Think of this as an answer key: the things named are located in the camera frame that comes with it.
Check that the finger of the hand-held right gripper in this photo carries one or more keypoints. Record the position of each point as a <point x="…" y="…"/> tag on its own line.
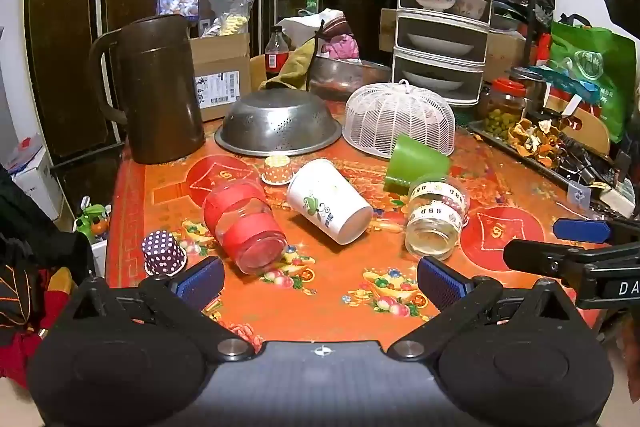
<point x="540" y="257"/>
<point x="582" y="230"/>

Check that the small white card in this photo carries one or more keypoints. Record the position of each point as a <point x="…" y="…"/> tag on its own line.
<point x="580" y="195"/>

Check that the white paper cup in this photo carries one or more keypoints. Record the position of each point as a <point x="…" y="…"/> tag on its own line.
<point x="325" y="204"/>

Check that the white plastic food cover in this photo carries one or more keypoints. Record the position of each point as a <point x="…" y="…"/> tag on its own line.
<point x="397" y="117"/>

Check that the green plastic cup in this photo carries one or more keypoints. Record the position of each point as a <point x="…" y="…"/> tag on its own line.
<point x="415" y="167"/>

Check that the cardboard box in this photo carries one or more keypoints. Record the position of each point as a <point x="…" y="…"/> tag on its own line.
<point x="222" y="74"/>

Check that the pale floral ceramic bowl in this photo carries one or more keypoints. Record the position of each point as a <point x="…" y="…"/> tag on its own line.
<point x="472" y="6"/>

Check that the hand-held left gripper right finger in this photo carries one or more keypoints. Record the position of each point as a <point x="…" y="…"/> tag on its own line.
<point x="441" y="282"/>

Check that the red printed tablecloth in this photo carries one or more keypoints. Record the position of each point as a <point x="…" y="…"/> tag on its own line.
<point x="350" y="272"/>

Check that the black tray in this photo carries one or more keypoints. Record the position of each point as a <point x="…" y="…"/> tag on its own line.
<point x="530" y="162"/>

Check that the purple polka dot paper cup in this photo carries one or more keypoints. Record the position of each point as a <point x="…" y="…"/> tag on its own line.
<point x="161" y="253"/>

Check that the white plate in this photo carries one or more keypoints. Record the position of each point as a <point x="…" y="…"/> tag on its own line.
<point x="432" y="80"/>
<point x="440" y="43"/>

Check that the white box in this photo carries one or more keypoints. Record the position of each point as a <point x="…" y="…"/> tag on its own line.
<point x="31" y="177"/>

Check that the glass jar red lid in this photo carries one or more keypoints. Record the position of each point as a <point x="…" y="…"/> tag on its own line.
<point x="501" y="107"/>

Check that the white tiered dish rack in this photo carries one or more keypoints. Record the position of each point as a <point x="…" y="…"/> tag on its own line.
<point x="442" y="2"/>

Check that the green shopping bag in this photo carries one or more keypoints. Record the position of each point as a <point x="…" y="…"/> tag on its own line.
<point x="590" y="67"/>

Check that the cola bottle red label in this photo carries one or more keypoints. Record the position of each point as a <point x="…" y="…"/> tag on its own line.
<point x="276" y="52"/>

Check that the brown plastic pitcher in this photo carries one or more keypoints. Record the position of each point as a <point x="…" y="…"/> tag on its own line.
<point x="155" y="92"/>

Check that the steel basin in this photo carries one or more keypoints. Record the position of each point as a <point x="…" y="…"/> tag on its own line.
<point x="345" y="77"/>

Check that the dried orange peels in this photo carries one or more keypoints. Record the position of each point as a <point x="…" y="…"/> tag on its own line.
<point x="535" y="139"/>

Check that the dark cloth red pattern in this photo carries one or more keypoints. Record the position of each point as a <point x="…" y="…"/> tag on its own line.
<point x="27" y="267"/>

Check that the dark wooden wardrobe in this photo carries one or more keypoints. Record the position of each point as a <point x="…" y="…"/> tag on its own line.
<point x="80" y="7"/>

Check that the clear bag yellow snacks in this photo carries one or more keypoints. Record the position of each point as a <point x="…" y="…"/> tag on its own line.
<point x="231" y="23"/>

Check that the steel colander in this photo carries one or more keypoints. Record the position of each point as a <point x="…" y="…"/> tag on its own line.
<point x="277" y="122"/>

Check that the clear glass cup taped band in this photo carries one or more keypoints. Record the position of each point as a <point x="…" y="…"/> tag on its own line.
<point x="435" y="219"/>

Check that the red banded glass cup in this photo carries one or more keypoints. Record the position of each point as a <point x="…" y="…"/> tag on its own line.
<point x="242" y="227"/>

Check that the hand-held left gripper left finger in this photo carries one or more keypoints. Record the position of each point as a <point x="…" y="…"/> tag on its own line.
<point x="200" y="283"/>

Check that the small orange paper cup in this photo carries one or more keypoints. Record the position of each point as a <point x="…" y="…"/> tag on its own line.
<point x="276" y="170"/>

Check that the yellow-green cloth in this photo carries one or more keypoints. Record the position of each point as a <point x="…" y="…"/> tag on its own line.
<point x="295" y="69"/>

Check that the green toy figure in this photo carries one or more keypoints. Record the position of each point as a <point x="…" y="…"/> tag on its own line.
<point x="92" y="219"/>

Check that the pink cloth bundle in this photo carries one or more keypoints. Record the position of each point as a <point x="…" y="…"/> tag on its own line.
<point x="340" y="42"/>

